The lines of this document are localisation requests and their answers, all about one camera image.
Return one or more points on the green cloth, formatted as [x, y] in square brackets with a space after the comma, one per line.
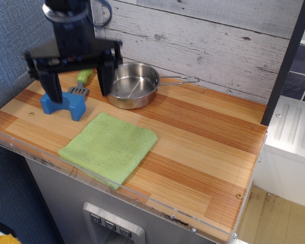
[109, 148]

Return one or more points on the white ribbed drainboard unit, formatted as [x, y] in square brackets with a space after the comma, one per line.
[286, 131]

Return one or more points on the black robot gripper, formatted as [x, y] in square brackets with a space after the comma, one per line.
[74, 47]

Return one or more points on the yellow black object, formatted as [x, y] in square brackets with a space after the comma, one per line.
[9, 239]

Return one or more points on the green handled grey spatula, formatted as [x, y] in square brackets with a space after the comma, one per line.
[82, 79]

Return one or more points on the blue arch block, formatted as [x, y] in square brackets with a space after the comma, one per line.
[75, 104]

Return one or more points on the dark right frame post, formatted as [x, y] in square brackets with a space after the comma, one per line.
[291, 51]

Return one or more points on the small steel pan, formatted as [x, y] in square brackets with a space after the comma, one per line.
[136, 84]

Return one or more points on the grey toy dispenser panel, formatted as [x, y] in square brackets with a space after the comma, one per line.
[107, 227]

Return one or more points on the clear acrylic edge guard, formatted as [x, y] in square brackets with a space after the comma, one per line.
[65, 187]

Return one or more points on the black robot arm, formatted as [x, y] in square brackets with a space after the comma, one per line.
[66, 8]

